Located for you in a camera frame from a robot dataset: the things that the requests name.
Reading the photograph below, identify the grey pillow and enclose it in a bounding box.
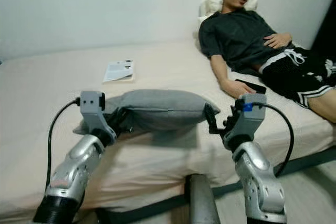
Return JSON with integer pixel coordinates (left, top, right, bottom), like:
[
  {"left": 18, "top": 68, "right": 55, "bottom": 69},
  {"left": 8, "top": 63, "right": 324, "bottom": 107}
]
[{"left": 72, "top": 89, "right": 220, "bottom": 134}]

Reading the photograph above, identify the white pillow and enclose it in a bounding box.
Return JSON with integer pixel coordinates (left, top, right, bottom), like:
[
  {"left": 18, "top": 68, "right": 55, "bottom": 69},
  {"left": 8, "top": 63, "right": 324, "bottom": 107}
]
[{"left": 198, "top": 0, "right": 259, "bottom": 23}]

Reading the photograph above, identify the black smartphone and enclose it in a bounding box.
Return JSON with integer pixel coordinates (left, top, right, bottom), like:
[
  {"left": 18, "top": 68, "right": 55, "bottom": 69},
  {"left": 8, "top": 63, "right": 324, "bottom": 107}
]
[{"left": 235, "top": 79, "right": 267, "bottom": 94}]

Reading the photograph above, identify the white printed booklet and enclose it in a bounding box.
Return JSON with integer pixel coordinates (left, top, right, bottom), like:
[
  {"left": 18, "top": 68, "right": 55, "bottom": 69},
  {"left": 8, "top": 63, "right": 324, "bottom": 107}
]
[{"left": 103, "top": 60, "right": 135, "bottom": 83}]

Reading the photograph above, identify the cream bed mattress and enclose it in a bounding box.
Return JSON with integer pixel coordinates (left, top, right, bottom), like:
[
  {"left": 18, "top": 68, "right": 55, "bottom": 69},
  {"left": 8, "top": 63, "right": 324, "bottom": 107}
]
[{"left": 0, "top": 38, "right": 336, "bottom": 219}]

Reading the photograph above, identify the person in dark shirt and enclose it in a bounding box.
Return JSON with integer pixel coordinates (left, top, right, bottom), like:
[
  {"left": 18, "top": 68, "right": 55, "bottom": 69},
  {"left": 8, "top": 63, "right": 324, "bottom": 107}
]
[{"left": 198, "top": 0, "right": 336, "bottom": 125}]

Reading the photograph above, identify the tall black panel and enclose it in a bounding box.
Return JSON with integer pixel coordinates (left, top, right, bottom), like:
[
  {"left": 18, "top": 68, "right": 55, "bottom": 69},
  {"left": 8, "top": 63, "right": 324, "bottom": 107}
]
[{"left": 311, "top": 9, "right": 336, "bottom": 59}]

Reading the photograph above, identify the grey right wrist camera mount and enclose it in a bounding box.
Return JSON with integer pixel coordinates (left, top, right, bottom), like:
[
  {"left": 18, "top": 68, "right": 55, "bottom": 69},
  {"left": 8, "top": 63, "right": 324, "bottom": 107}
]
[{"left": 223, "top": 93, "right": 267, "bottom": 151}]

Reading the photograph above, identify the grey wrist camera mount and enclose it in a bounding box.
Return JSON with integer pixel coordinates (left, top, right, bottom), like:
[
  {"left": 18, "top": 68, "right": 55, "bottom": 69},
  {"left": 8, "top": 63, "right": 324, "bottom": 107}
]
[
  {"left": 77, "top": 91, "right": 117, "bottom": 146},
  {"left": 223, "top": 93, "right": 267, "bottom": 151}
]

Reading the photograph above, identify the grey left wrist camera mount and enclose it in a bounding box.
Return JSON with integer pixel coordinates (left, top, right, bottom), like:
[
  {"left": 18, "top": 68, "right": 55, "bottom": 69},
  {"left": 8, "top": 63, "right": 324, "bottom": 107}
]
[{"left": 77, "top": 91, "right": 117, "bottom": 146}]

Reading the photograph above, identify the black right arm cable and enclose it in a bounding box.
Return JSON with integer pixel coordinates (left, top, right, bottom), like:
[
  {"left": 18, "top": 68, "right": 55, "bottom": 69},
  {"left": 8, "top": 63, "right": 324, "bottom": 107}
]
[{"left": 262, "top": 102, "right": 295, "bottom": 177}]

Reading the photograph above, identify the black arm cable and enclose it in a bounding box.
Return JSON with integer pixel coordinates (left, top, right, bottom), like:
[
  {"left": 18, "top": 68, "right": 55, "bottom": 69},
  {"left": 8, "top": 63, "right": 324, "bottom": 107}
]
[
  {"left": 47, "top": 98, "right": 82, "bottom": 190},
  {"left": 262, "top": 102, "right": 295, "bottom": 177}
]

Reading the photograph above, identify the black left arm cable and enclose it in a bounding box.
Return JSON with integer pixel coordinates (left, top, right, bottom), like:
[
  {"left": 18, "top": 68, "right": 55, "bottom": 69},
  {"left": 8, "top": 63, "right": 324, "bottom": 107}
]
[{"left": 47, "top": 98, "right": 82, "bottom": 190}]

